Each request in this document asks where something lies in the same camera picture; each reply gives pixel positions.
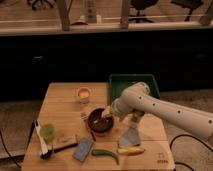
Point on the green plastic tray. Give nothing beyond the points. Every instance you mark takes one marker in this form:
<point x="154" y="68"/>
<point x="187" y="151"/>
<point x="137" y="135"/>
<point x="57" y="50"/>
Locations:
<point x="118" y="82"/>

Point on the green round sponge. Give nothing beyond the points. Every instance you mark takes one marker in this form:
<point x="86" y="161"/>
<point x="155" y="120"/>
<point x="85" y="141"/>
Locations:
<point x="47" y="132"/>

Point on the black handled tool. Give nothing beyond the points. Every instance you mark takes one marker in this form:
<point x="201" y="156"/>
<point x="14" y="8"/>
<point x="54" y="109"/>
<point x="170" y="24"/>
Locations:
<point x="51" y="150"/>

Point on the white handled brush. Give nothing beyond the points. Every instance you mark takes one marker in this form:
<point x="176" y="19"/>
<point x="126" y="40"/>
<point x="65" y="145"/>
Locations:
<point x="44" y="148"/>

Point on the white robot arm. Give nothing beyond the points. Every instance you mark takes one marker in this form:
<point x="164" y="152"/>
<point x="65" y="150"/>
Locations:
<point x="137" y="98"/>

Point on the green chili pepper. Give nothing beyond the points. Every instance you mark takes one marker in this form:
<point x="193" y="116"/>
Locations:
<point x="103" y="152"/>

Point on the yellow banana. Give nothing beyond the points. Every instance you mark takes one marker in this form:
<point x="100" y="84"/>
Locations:
<point x="130" y="151"/>

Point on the blue sponge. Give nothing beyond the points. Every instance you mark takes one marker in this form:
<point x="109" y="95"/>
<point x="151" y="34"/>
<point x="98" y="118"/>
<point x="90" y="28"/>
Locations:
<point x="83" y="149"/>

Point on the orange bowl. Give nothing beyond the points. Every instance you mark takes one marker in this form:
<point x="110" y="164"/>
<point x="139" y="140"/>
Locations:
<point x="101" y="134"/>

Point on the grey blue cloth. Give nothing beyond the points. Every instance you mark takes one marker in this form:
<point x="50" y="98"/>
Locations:
<point x="129" y="138"/>

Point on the black office chair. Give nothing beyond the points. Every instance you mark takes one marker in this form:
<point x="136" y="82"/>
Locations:
<point x="140" y="6"/>

